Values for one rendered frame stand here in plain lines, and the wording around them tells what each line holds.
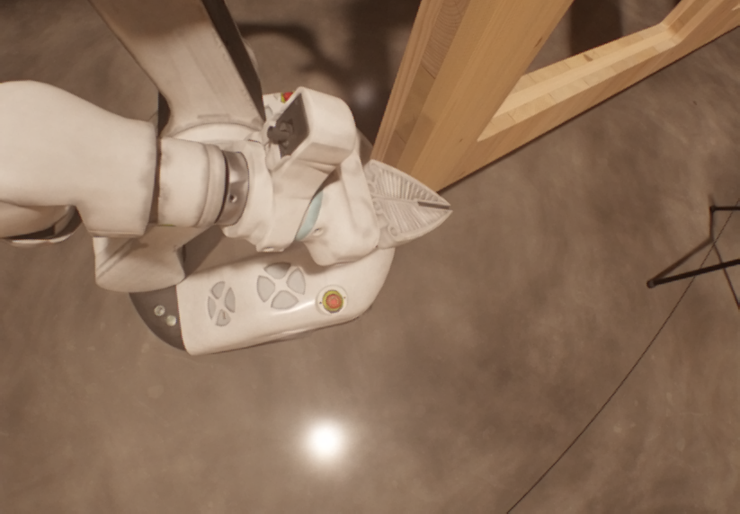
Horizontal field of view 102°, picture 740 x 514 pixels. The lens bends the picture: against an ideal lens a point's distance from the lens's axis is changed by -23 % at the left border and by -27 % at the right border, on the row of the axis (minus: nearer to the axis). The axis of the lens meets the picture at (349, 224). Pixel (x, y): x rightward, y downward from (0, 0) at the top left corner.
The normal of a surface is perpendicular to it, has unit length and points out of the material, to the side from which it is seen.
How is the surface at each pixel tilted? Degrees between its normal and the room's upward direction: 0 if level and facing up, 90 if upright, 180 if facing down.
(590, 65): 2
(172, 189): 47
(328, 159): 89
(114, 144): 40
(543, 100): 2
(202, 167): 34
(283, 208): 65
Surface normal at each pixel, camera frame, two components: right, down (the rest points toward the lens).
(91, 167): 0.82, -0.10
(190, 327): -0.52, -0.18
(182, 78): 0.23, 0.91
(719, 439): 0.10, -0.36
